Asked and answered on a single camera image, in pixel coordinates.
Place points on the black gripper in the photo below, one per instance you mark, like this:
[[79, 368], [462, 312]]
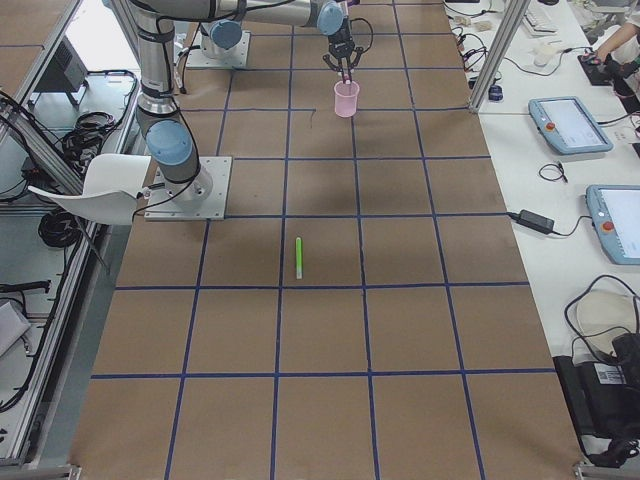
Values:
[[340, 46]]

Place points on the pink mesh cup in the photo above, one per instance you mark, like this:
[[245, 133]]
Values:
[[346, 98]]

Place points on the green marker pen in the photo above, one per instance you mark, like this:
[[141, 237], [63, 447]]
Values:
[[299, 258]]

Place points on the upper teach pendant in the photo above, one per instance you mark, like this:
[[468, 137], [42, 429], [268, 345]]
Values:
[[567, 126]]

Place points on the teach pendant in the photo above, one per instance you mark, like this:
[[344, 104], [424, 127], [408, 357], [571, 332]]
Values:
[[567, 126], [614, 210]]

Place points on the white chair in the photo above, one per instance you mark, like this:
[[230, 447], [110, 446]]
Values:
[[110, 189]]

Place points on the black power adapter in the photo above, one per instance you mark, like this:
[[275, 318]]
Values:
[[536, 222]]

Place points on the lower teach pendant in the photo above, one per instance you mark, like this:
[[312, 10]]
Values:
[[614, 210]]

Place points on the black device box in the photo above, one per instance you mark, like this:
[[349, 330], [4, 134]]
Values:
[[603, 408]]

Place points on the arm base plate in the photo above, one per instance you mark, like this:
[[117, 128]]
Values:
[[236, 60], [204, 199]]

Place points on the aluminium frame post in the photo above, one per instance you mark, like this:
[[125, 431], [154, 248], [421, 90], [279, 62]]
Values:
[[512, 17]]

